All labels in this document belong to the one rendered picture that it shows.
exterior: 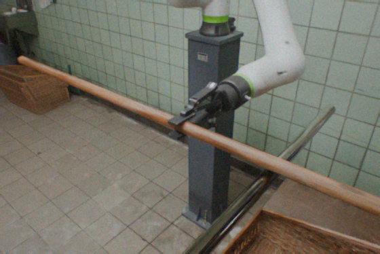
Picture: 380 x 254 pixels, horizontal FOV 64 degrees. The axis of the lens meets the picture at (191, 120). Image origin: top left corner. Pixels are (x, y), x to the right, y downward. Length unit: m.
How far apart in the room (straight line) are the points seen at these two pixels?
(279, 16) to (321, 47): 0.95
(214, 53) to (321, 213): 0.84
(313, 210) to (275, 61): 0.78
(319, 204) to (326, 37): 0.89
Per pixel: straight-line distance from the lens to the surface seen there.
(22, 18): 4.22
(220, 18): 1.45
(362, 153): 2.03
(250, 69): 0.95
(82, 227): 2.18
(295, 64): 0.89
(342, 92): 1.91
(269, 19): 0.95
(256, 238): 1.29
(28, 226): 2.32
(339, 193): 0.60
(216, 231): 0.52
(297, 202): 1.48
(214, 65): 1.45
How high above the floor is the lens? 1.57
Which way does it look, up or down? 30 degrees down
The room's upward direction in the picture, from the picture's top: straight up
